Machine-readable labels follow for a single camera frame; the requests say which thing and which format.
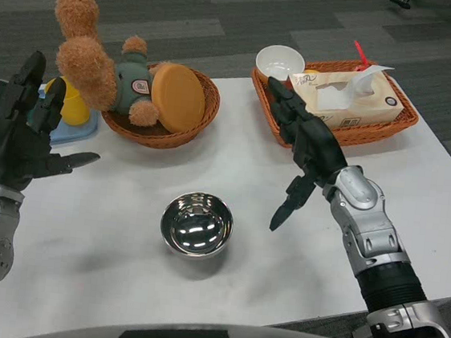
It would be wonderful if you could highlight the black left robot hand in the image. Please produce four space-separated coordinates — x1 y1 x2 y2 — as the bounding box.
0 47 112 201

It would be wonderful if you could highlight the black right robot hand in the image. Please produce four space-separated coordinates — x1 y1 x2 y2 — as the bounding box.
251 75 357 239

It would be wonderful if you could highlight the shiny metal bowl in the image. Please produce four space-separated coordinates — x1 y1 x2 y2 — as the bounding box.
157 188 237 263

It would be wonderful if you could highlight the white ceramic bowl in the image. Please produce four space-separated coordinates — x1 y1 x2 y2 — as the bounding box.
254 42 307 88

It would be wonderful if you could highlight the rectangular wicker basket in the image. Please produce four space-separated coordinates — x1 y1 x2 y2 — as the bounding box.
244 48 425 162

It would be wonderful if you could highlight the beige tissue box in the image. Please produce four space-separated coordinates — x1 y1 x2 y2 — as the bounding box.
282 54 409 136

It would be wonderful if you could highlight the light blue plastic tray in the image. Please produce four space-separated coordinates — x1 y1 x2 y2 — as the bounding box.
26 82 104 149

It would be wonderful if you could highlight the yellow plastic cup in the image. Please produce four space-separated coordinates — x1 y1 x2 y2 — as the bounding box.
41 75 95 128

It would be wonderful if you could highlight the brown plush teddy bear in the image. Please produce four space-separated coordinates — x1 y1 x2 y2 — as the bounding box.
43 0 172 129

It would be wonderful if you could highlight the round wicker basket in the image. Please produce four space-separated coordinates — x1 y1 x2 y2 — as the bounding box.
98 57 225 156

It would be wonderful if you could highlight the orange round disc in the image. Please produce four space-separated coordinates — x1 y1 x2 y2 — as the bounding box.
145 60 210 137

